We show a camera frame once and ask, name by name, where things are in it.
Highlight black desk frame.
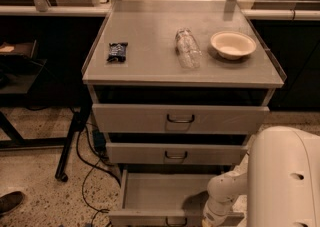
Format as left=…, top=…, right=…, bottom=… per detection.
left=0, top=40, right=92, bottom=182

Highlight dark blue snack packet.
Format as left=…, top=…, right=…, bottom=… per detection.
left=107, top=42, right=128, bottom=63

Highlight grey bottom drawer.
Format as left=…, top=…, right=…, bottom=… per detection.
left=108, top=167, right=245, bottom=227

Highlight grey top drawer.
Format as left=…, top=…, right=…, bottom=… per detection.
left=92, top=104, right=269, bottom=134

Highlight grey drawer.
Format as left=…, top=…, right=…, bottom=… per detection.
left=92, top=104, right=269, bottom=134
left=108, top=167, right=245, bottom=227
left=107, top=143, right=247, bottom=166

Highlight grey drawer cabinet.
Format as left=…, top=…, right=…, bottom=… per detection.
left=83, top=0, right=284, bottom=173

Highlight white paper bowl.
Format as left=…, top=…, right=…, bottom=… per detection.
left=210, top=31, right=257, bottom=60

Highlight clear plastic bottle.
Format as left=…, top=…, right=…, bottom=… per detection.
left=175, top=28, right=202, bottom=69

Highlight grey middle drawer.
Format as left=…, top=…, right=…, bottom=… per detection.
left=107, top=143, right=247, bottom=166

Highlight brown shoe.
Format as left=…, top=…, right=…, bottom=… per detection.
left=0, top=191, right=24, bottom=216

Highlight white counter rail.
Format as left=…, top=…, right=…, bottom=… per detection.
left=0, top=6, right=109, bottom=17

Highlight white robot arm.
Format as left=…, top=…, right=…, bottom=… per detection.
left=202, top=126, right=320, bottom=227

